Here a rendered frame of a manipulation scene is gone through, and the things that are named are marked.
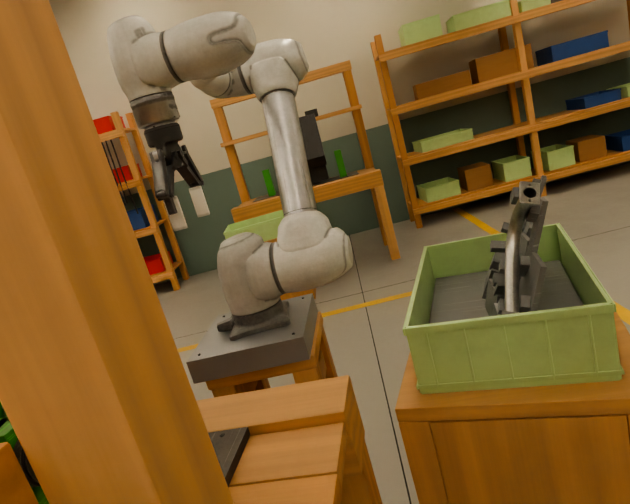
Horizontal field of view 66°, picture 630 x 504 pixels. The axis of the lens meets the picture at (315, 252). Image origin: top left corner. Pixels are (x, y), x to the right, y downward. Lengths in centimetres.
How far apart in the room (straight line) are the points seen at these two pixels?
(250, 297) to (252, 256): 12
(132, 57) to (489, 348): 93
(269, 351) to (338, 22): 540
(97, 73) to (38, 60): 652
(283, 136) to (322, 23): 498
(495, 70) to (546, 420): 523
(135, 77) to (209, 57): 15
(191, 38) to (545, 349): 93
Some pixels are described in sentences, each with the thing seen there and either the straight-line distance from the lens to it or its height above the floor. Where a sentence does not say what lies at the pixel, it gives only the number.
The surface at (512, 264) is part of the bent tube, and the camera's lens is 117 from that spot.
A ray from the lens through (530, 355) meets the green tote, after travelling 113.
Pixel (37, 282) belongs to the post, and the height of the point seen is 138.
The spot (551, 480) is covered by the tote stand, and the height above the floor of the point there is 60.
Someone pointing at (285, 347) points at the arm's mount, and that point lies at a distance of 133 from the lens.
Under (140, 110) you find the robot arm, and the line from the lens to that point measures 108.
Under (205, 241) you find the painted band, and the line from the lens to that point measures 664.
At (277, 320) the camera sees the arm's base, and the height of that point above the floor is 94.
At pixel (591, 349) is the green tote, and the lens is 114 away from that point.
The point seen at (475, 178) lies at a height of 39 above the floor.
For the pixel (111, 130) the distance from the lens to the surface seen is 621.
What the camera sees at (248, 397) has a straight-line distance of 115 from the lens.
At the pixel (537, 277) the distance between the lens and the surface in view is 111.
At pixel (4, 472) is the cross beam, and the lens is 42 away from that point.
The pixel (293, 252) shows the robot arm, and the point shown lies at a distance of 134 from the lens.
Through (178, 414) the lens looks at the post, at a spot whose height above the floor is 124.
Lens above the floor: 142
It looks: 14 degrees down
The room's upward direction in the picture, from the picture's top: 16 degrees counter-clockwise
